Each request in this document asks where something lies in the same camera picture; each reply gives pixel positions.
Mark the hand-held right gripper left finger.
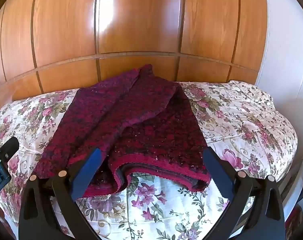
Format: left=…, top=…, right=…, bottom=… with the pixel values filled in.
left=18, top=147, right=103, bottom=240

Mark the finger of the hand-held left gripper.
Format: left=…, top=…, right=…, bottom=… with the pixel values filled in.
left=0, top=136, right=20, bottom=167

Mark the maroon knit sweater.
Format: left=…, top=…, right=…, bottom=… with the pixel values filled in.
left=33, top=64, right=212, bottom=198

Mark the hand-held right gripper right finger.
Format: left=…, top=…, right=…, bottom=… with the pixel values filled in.
left=203, top=146, right=286, bottom=240

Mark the wooden panel headboard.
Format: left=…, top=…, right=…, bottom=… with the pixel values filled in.
left=0, top=0, right=268, bottom=113

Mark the floral bedspread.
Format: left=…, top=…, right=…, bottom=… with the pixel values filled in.
left=0, top=80, right=298, bottom=240

